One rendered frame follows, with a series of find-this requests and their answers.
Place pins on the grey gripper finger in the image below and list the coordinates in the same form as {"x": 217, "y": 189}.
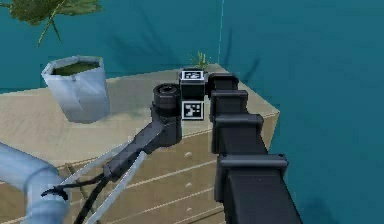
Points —
{"x": 55, "y": 193}
{"x": 124, "y": 182}

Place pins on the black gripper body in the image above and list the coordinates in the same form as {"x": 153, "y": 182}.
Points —
{"x": 165, "y": 130}

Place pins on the pale blue elbow pipe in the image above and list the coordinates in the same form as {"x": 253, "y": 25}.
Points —
{"x": 23, "y": 170}

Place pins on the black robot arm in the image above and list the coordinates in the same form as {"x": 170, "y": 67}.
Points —
{"x": 246, "y": 186}

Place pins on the beige chest of drawers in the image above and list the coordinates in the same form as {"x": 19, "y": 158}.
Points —
{"x": 33, "y": 130}

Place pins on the small green plant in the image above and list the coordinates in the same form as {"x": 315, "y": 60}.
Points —
{"x": 201, "y": 61}

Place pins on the house plant in pale pot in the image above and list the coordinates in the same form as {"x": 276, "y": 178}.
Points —
{"x": 80, "y": 96}

